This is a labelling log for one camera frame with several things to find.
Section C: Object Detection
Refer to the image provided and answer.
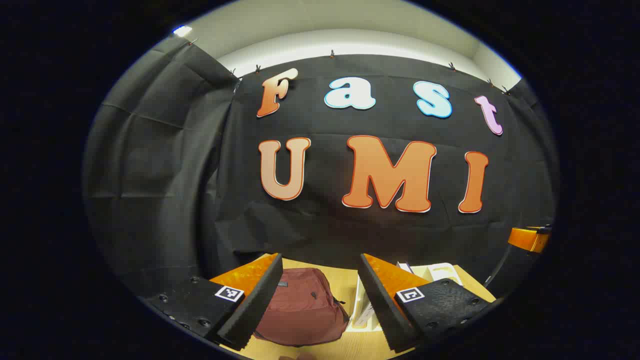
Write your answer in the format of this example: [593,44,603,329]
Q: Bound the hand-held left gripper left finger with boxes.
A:
[145,253,284,351]

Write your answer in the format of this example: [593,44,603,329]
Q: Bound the black backdrop cloth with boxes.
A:
[82,37,558,301]

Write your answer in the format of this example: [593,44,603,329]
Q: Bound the white bookshelf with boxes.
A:
[347,261,466,333]

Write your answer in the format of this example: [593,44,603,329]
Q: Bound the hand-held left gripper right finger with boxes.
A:
[359,253,493,353]

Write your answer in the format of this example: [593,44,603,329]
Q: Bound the maroon schoolbag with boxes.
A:
[252,267,350,347]

